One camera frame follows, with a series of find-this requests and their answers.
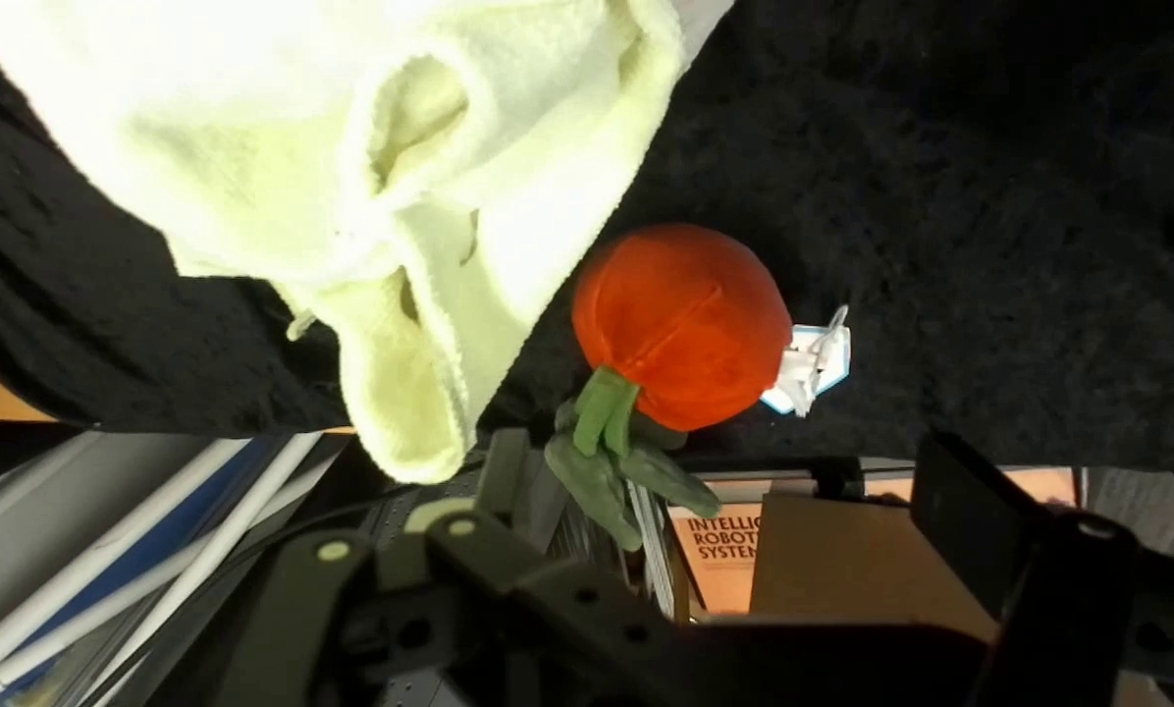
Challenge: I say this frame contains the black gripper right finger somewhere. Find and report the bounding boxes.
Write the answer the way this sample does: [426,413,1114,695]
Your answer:
[911,428,1146,707]

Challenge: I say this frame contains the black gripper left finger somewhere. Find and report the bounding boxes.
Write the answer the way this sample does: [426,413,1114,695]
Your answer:
[210,428,718,707]

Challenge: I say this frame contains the pale green terry towel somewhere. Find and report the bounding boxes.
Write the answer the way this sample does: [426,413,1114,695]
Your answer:
[0,0,740,487]

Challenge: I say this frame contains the printed cardboard box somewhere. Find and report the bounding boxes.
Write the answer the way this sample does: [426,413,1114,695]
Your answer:
[660,464,1098,645]

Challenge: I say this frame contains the orange plush fruit green leaves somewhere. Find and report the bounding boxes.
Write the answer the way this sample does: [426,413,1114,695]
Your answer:
[541,220,858,553]

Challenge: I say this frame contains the grey metal tripod pole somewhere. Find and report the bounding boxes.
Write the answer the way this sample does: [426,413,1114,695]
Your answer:
[0,428,355,707]

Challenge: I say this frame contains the black velvet tablecloth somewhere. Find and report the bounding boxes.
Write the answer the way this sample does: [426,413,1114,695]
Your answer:
[0,0,1174,481]

